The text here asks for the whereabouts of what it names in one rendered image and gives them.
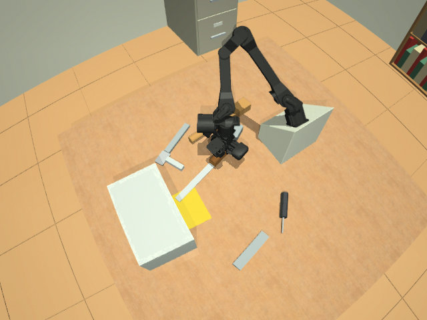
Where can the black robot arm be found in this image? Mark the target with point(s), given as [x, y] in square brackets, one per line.
[206, 123]

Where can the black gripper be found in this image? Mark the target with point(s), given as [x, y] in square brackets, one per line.
[236, 149]

